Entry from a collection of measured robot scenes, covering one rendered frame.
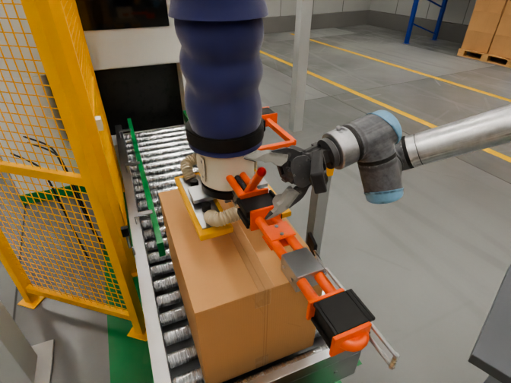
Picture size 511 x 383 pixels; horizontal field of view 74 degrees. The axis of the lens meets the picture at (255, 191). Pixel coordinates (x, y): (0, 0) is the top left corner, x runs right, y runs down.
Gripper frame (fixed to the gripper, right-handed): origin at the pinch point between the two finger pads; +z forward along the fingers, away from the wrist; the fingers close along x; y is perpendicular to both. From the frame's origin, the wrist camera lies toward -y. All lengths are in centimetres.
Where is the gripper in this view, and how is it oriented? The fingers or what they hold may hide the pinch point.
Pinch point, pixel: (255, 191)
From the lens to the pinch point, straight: 70.3
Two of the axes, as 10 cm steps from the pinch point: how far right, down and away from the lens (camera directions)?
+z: -8.9, 4.1, -2.1
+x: -3.0, -8.6, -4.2
